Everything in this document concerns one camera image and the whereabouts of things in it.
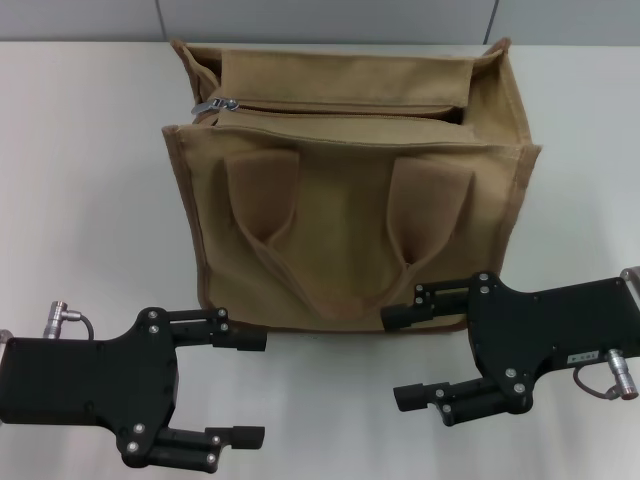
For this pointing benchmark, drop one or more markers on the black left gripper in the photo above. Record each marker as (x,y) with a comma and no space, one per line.
(85,382)

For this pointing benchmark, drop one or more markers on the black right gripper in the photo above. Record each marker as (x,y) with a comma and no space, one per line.
(550,330)

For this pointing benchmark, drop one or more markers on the khaki canvas food bag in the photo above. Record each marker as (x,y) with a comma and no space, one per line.
(345,210)

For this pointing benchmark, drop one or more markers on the silver metal zipper pull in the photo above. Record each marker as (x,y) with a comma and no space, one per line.
(215,105)

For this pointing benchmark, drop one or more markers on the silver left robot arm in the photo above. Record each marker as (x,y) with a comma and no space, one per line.
(4,340)

